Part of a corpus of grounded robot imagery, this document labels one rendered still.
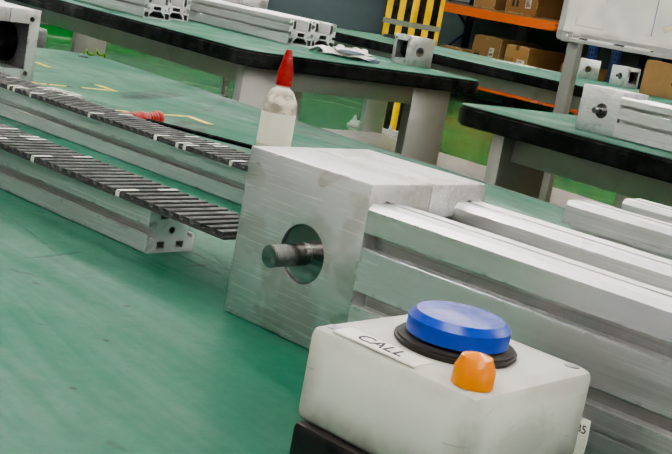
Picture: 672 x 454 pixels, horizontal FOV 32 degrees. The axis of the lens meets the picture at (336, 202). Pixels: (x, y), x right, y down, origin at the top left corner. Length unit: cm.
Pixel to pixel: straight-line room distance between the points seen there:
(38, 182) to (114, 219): 9
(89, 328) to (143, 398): 9
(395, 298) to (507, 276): 7
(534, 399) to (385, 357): 6
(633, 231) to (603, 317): 21
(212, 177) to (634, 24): 311
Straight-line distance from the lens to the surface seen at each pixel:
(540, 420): 44
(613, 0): 408
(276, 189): 62
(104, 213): 80
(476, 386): 40
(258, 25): 388
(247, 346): 60
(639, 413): 52
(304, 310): 61
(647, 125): 237
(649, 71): 524
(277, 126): 122
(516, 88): 512
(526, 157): 254
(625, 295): 50
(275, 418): 51
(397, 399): 42
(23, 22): 154
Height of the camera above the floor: 96
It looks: 10 degrees down
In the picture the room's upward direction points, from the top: 10 degrees clockwise
